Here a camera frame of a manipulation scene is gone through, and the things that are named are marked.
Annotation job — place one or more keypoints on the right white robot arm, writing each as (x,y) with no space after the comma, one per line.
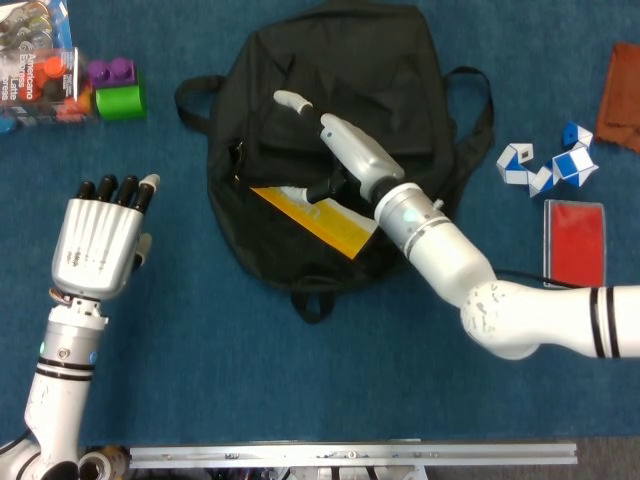
(475,280)

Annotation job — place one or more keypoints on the rust brown cloth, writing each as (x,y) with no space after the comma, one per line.
(622,100)

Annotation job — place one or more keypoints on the black backpack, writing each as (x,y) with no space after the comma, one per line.
(350,60)

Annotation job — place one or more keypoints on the clear plastic toy package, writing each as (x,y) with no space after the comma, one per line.
(40,75)

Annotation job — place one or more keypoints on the purple building block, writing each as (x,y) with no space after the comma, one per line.
(112,72)

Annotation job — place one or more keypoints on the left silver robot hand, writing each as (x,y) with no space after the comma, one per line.
(95,250)

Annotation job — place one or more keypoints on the blue white snake puzzle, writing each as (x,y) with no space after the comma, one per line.
(570,165)

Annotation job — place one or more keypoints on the red card case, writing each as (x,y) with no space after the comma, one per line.
(575,240)

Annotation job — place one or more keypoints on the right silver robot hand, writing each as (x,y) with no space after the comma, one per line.
(360,155)

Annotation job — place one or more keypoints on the blue toy piece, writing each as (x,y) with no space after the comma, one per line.
(6,125)

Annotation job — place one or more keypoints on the green building block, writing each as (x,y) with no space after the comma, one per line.
(120,102)

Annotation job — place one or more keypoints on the aluminium rail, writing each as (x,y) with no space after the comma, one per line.
(350,455)

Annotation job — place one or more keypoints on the tape roll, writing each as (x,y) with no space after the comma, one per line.
(102,467)

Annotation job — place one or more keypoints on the white and yellow book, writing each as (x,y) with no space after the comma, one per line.
(340,225)

